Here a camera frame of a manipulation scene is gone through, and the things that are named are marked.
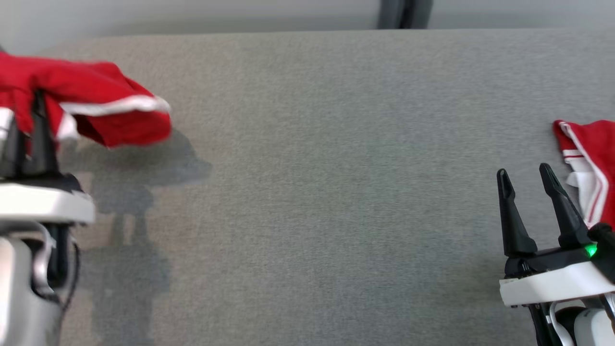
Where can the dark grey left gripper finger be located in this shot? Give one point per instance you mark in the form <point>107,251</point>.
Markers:
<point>43,154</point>
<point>12,158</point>

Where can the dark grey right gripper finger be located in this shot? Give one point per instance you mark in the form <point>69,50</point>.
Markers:
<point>569,221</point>
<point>514,230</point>

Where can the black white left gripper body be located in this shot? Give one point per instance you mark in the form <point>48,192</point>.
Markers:
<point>43,204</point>

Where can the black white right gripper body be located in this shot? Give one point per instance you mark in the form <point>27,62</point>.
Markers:
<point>552,283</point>

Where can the red Bulls jersey shirt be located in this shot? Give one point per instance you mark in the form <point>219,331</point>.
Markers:
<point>96,81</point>

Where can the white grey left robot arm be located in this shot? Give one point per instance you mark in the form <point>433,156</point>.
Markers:
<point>19,298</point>

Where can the red white striped garment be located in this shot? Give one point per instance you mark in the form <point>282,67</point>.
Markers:
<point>600,144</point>

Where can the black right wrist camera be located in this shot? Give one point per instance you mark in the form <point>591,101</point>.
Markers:
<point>606,250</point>

